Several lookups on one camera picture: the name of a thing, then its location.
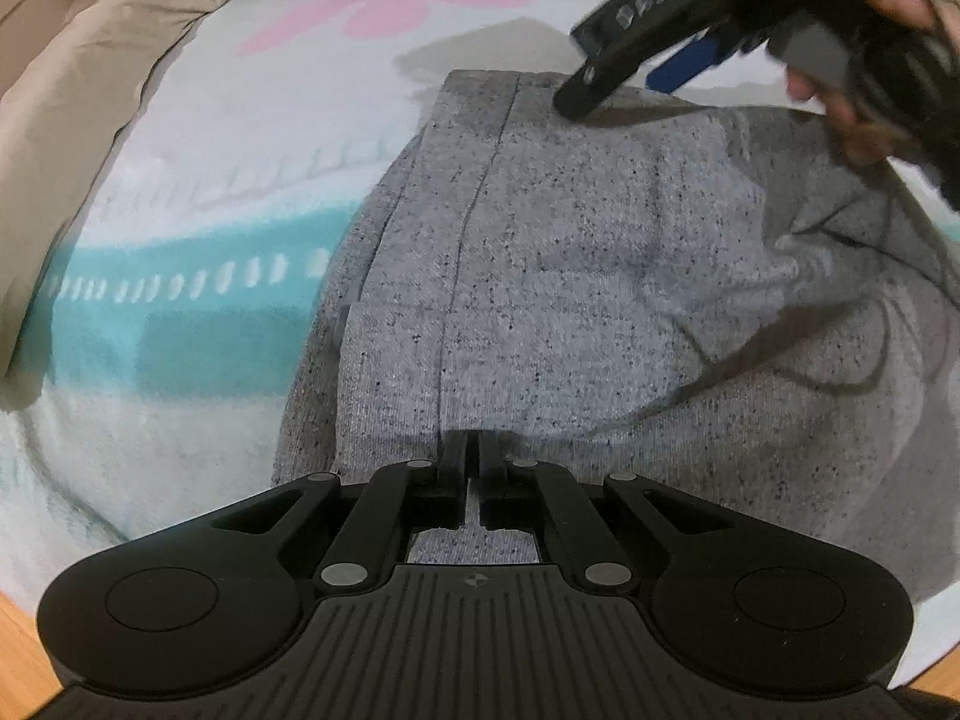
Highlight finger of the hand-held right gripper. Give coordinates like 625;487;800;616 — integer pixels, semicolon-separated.
553;0;788;121
646;22;751;92

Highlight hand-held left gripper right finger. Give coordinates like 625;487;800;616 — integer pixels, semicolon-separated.
480;431;740;597

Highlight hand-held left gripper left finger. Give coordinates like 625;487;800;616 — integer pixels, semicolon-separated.
214;431;470;597

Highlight grey pants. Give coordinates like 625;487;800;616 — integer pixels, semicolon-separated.
271;69;960;605

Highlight person's right hand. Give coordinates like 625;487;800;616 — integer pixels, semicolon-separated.
784;0;950;170

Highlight beige pillow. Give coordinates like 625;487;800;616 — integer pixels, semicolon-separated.
0;0;301;410

